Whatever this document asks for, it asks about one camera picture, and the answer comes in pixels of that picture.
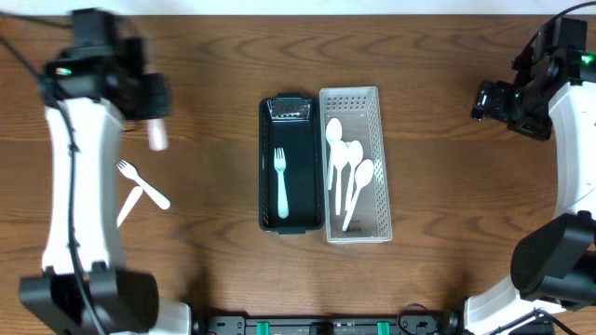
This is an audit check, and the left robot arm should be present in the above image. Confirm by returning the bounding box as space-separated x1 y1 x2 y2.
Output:
19 8 193 334

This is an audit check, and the white plastic spoon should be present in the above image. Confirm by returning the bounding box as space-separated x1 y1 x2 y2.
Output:
345 141 363 209
332 141 347 216
342 159 374 232
325 118 343 191

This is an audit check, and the black plastic basket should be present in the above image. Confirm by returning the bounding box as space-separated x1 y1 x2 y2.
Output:
258 93 325 235

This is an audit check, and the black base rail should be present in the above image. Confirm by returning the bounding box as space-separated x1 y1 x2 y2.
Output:
190 304 469 335

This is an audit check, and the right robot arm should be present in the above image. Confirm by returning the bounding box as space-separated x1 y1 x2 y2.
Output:
444 13 595 334

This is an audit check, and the mint green plastic fork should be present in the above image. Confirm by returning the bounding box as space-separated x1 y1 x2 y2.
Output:
274 147 289 219

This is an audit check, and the white plastic utensil handle up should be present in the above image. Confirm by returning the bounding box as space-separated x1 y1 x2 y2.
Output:
116 186 143 227

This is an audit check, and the white plastic fork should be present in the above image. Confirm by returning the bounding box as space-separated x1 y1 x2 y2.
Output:
146 118 169 152
116 160 171 209

